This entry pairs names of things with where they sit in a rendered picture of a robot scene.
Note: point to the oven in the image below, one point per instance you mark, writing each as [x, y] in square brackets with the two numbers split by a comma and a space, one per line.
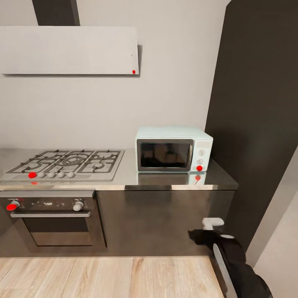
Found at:
[56, 221]

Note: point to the range hood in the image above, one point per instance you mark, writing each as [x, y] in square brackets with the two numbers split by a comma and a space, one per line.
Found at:
[59, 45]

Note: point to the burner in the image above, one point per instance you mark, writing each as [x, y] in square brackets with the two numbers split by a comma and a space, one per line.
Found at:
[67, 165]

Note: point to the fridge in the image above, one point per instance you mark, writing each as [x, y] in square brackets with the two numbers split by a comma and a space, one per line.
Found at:
[253, 119]

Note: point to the microwave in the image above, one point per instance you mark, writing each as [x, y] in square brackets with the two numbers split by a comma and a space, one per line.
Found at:
[170, 149]

